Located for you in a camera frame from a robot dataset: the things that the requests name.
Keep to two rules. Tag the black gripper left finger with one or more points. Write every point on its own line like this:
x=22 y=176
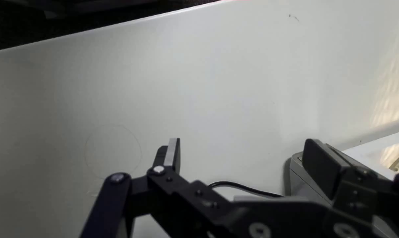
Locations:
x=163 y=176

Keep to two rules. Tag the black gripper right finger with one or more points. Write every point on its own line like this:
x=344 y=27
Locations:
x=322 y=167

